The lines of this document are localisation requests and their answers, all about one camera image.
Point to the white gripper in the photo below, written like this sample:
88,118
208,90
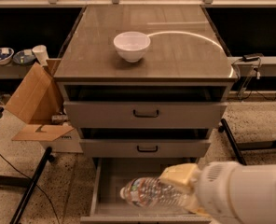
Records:
217,191

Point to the clear plastic water bottle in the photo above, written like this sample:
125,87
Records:
148,192

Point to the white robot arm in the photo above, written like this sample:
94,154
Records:
252,193

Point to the bottom grey open drawer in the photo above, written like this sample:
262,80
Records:
112,175

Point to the middle grey drawer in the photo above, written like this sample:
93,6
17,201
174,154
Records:
158,148

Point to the grey three-drawer cabinet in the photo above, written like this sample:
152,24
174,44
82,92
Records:
144,85

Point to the top grey drawer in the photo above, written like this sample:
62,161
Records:
145,115

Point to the black right stand leg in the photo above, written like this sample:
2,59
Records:
224,128

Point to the black stand leg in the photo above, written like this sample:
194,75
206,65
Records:
224,128
32,182

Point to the black left stand leg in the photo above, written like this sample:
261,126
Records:
32,182

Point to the black power adapter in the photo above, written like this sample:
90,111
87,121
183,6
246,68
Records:
252,57

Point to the white ceramic bowl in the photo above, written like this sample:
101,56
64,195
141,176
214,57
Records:
132,46

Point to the brown cardboard box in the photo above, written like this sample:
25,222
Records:
37,102

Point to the white paper cup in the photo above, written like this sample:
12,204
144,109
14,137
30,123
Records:
41,54

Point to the blue patterned bowl right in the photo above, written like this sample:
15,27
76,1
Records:
24,58

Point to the blue patterned bowl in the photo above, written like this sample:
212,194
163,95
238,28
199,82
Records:
24,58
6,55

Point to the blue patterned bowl left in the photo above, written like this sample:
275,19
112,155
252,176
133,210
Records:
6,55

